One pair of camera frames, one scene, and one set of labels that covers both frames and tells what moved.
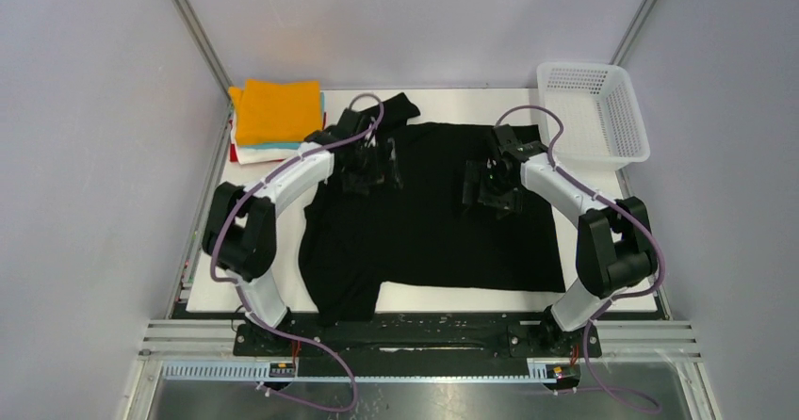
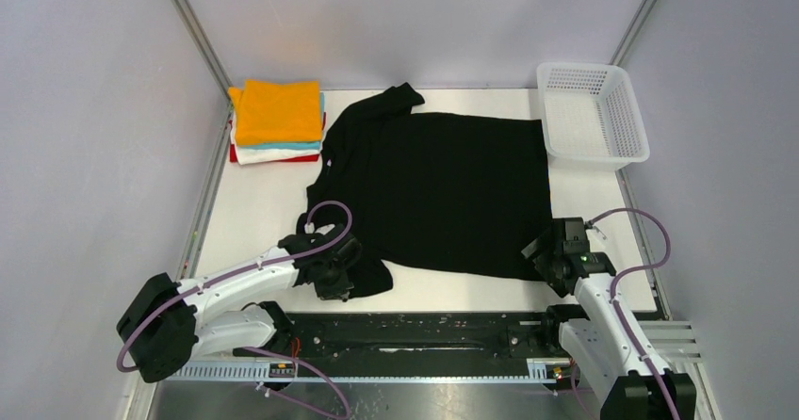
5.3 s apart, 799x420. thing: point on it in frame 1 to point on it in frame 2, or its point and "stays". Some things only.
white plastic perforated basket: [603, 124] stays
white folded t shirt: [253, 154] stays
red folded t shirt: [233, 149] stays
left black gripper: [381, 171] to [336, 290]
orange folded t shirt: [272, 111] stays
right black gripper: [509, 204] to [558, 284]
